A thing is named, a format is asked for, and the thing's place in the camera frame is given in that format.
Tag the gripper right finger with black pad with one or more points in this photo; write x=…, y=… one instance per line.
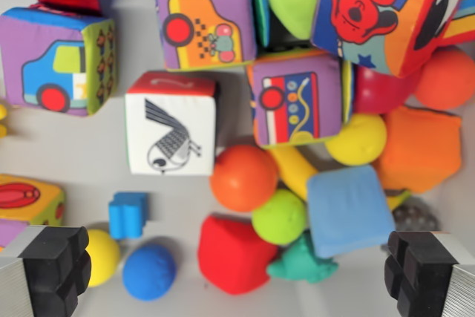
x=423, y=276

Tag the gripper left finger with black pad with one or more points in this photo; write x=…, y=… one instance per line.
x=52, y=268

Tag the fabric cube with red dog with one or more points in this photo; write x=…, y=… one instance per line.
x=371, y=16

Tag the grey plastic bin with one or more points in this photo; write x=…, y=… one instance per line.
x=74, y=153

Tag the yellow rubber ball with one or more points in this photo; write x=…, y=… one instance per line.
x=356, y=139
x=104, y=257

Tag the grey bumpy ball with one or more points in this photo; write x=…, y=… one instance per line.
x=415, y=217

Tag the orange fabric cube red print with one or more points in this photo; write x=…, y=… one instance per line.
x=26, y=198

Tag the yellow green toy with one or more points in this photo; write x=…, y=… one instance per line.
x=397, y=198

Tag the blue plastic block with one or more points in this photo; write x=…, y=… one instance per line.
x=126, y=213

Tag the blue rubber ball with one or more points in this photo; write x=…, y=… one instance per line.
x=148, y=272

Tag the light blue fabric block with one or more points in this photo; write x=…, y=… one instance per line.
x=349, y=209

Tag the teal rubber toy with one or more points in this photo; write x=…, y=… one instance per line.
x=300, y=265

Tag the orange fabric block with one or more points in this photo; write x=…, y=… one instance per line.
x=419, y=150

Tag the green rubber ball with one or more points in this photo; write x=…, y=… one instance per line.
x=278, y=217

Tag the yellow toy piece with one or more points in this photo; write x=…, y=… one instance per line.
x=2, y=120

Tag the yellow curved toy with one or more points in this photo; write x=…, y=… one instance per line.
x=293, y=168

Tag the red fabric block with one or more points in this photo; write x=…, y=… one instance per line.
x=230, y=254

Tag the white fabric cube with bird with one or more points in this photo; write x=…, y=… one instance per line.
x=170, y=131

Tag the dark red ball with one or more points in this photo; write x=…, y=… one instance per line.
x=378, y=90

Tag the orange red rubber ball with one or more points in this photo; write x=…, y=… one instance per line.
x=445, y=79

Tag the purple fabric cube blue truck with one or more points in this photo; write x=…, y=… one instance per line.
x=48, y=64

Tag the purple fabric cube fire truck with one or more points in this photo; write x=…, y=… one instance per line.
x=297, y=98

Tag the yellow bordered blue fabric cube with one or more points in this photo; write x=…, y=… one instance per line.
x=462, y=23

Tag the purple fabric cube orange taxi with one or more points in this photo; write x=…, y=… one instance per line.
x=204, y=16

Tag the teal blue fabric block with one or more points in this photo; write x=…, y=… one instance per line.
x=259, y=1

